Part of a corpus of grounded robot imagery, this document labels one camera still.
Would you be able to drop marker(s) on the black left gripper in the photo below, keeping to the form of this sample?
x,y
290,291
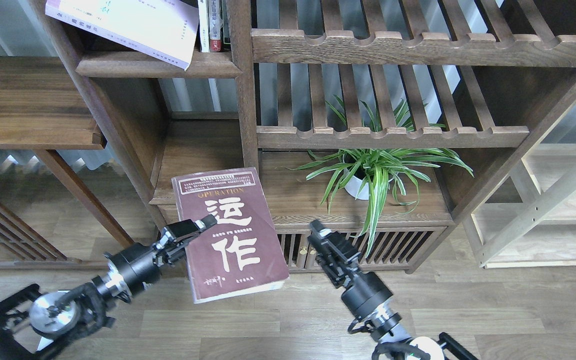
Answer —
x,y
175,238

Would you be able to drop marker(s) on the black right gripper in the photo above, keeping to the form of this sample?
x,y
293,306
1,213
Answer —
x,y
335,255

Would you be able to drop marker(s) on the dark maroon large book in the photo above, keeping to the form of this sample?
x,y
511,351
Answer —
x,y
240,254

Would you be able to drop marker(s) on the pale lavender paperback book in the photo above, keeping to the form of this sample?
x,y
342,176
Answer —
x,y
163,29

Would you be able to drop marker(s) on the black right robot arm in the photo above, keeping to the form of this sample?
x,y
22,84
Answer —
x,y
369,301

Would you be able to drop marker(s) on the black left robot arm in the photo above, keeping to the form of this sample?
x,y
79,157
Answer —
x,y
65,317

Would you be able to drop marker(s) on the light wooden shelf unit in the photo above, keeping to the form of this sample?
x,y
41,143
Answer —
x,y
538,231

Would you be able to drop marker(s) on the white plant pot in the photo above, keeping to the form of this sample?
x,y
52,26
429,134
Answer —
x,y
354,185

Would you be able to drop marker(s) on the green spider plant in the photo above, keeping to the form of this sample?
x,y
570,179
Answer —
x,y
380,171

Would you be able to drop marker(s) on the dark wooden bookshelf cabinet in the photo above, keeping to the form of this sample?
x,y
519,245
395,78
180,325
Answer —
x,y
486,78

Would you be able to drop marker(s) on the dark upright book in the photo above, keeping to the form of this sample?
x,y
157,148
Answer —
x,y
226,37

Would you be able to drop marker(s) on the red white upright book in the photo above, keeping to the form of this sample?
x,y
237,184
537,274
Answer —
x,y
215,26

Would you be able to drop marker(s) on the dark slatted wooden rack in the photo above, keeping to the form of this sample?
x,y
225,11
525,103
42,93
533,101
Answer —
x,y
28,248

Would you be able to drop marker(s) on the dark wooden side table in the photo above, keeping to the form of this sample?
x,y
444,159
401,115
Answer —
x,y
45,128

